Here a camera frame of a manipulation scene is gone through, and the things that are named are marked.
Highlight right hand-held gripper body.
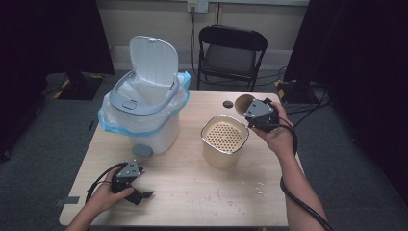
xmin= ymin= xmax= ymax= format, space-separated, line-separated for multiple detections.
xmin=243 ymin=97 xmax=281 ymax=134

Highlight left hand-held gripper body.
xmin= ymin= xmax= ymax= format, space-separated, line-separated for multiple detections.
xmin=110 ymin=159 xmax=144 ymax=194

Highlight brown paper cup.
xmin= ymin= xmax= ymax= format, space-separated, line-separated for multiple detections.
xmin=234 ymin=93 xmax=256 ymax=117

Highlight person's right hand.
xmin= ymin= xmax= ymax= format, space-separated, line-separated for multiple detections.
xmin=250 ymin=101 xmax=295 ymax=159

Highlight person's left hand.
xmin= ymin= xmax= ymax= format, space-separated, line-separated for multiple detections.
xmin=86 ymin=167 xmax=136 ymax=215

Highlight beige perforated container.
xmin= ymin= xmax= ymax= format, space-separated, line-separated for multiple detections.
xmin=200 ymin=114 xmax=250 ymax=170

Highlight blue-edged plastic trash bag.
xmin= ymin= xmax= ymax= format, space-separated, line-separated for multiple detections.
xmin=97 ymin=70 xmax=191 ymax=139

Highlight grey floor tape strip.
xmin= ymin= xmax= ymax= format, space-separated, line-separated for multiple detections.
xmin=54 ymin=195 xmax=81 ymax=207

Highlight black folding chair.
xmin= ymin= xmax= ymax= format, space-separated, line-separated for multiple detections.
xmin=195 ymin=24 xmax=268 ymax=93

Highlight white pedal trash can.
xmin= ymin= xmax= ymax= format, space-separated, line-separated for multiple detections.
xmin=108 ymin=35 xmax=181 ymax=159

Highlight black stand base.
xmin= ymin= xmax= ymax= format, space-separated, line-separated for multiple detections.
xmin=57 ymin=71 xmax=104 ymax=101

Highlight black curtain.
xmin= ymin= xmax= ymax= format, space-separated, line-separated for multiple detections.
xmin=283 ymin=0 xmax=408 ymax=206
xmin=0 ymin=0 xmax=115 ymax=162

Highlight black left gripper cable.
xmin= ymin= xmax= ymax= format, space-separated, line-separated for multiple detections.
xmin=85 ymin=162 xmax=127 ymax=204

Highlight black floor cables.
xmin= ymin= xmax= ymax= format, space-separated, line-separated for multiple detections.
xmin=256 ymin=65 xmax=331 ymax=129

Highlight black wall cable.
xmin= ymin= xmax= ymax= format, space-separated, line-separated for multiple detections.
xmin=190 ymin=7 xmax=198 ymax=70

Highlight white wall outlet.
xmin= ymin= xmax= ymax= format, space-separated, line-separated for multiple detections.
xmin=187 ymin=0 xmax=210 ymax=14

